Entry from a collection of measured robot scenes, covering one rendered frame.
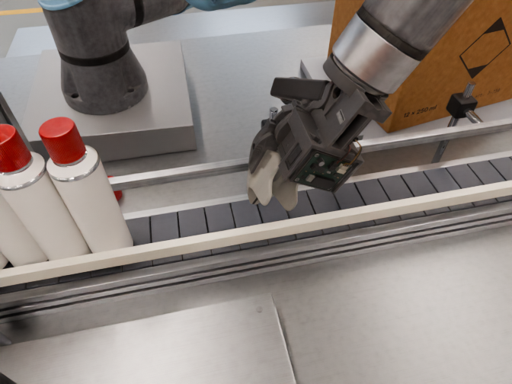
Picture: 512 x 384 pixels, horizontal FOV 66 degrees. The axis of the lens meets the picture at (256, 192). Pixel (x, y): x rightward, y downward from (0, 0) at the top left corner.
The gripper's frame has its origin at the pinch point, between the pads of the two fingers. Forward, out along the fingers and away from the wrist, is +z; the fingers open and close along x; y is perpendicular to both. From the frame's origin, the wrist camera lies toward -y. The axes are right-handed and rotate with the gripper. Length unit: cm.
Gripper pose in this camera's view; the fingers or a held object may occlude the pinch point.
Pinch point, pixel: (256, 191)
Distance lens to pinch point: 51.8
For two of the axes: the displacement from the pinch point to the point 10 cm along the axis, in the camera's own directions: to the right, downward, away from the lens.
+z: -4.9, 6.6, 5.7
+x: 8.4, 2.0, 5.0
